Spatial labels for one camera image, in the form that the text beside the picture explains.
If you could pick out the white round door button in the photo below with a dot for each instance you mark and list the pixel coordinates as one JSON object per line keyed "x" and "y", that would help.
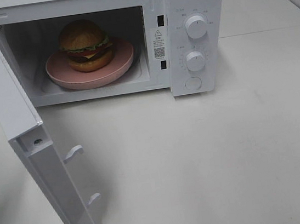
{"x": 194, "y": 83}

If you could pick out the burger with lettuce and cheese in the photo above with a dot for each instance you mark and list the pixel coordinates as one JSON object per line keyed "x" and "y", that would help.
{"x": 86, "y": 45}

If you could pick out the pink round plate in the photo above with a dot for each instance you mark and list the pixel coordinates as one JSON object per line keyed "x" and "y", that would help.
{"x": 60, "y": 71}

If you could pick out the white microwave door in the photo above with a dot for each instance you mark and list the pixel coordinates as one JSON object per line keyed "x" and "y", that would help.
{"x": 30, "y": 140}

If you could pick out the lower white round knob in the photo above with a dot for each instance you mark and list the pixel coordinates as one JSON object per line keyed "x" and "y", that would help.
{"x": 195, "y": 61}

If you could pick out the white round knob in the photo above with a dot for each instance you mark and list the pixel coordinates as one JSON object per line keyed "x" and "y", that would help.
{"x": 195, "y": 61}
{"x": 196, "y": 26}

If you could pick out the white microwave oven body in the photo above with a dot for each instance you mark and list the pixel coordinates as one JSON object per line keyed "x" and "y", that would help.
{"x": 31, "y": 29}

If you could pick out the upper white round knob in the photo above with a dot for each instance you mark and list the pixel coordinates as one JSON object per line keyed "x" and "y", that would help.
{"x": 196, "y": 26}

